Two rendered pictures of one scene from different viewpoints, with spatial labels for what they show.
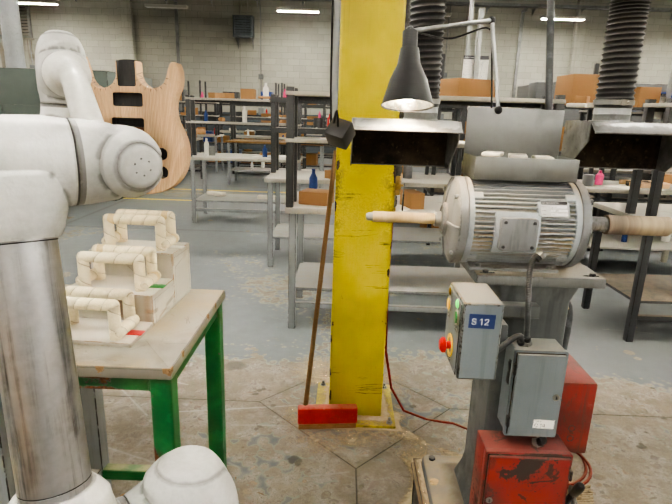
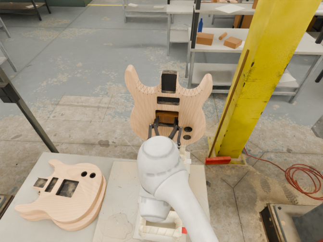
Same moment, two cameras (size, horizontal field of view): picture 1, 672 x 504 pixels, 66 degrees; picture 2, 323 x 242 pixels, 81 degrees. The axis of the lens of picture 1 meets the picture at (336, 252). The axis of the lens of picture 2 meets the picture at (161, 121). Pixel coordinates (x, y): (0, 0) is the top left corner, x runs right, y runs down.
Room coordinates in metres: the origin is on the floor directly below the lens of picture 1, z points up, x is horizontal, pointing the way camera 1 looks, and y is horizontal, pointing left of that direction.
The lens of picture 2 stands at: (1.03, 0.64, 2.06)
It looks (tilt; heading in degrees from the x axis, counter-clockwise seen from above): 46 degrees down; 2
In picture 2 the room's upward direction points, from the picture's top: straight up
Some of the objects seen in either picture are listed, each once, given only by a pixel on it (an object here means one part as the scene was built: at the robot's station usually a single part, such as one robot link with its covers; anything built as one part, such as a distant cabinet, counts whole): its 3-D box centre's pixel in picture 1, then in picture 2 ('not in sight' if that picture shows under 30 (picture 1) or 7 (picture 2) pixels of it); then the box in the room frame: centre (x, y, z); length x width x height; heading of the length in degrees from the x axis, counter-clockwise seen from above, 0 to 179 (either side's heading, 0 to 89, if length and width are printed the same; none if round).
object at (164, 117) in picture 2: not in sight; (167, 116); (1.62, 0.64, 1.46); 0.10 x 0.03 x 0.05; 86
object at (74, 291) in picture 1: (98, 293); (161, 212); (1.35, 0.66, 1.04); 0.20 x 0.03 x 0.03; 86
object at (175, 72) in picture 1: (170, 77); (202, 86); (1.63, 0.51, 1.63); 0.07 x 0.04 x 0.09; 86
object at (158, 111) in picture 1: (132, 128); (167, 112); (1.63, 0.64, 1.47); 0.35 x 0.04 x 0.40; 86
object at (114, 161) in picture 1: (118, 161); not in sight; (0.82, 0.35, 1.46); 0.18 x 0.14 x 0.13; 36
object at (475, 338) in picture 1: (494, 336); not in sight; (1.25, -0.42, 0.99); 0.24 x 0.21 x 0.26; 89
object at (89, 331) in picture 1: (95, 331); (160, 226); (1.32, 0.66, 0.94); 0.27 x 0.15 x 0.01; 87
